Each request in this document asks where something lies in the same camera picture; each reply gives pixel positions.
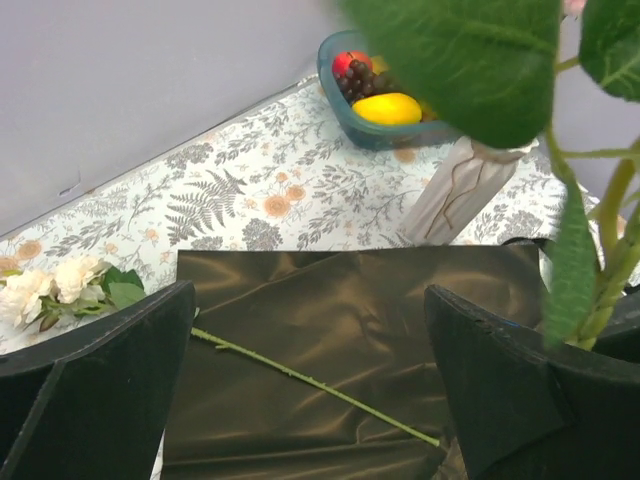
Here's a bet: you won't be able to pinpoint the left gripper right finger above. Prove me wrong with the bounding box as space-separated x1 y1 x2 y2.
425 286 639 479

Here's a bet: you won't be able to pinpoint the white rose stems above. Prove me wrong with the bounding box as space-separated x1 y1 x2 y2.
339 0 639 350

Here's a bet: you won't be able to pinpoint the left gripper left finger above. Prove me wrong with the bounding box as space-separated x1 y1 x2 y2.
1 281 195 480

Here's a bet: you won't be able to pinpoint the floral table mat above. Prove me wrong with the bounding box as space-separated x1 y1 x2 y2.
0 74 640 356

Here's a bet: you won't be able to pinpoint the red apple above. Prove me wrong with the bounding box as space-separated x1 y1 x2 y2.
331 50 373 77

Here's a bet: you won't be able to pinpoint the small orange fruit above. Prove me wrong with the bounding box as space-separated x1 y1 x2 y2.
371 56 389 75

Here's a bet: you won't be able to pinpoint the black wrapping paper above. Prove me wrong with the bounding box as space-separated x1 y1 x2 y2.
162 245 542 479

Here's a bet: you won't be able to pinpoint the dark purple grapes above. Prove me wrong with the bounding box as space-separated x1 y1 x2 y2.
334 63 401 104

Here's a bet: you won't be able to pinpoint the yellow mango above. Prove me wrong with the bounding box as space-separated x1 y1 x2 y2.
352 93 423 126

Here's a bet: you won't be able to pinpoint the teal plastic fruit tub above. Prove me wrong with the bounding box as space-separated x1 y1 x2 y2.
316 30 459 150

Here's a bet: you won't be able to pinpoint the white ribbed ceramic vase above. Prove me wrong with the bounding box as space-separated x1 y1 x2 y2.
401 136 539 246

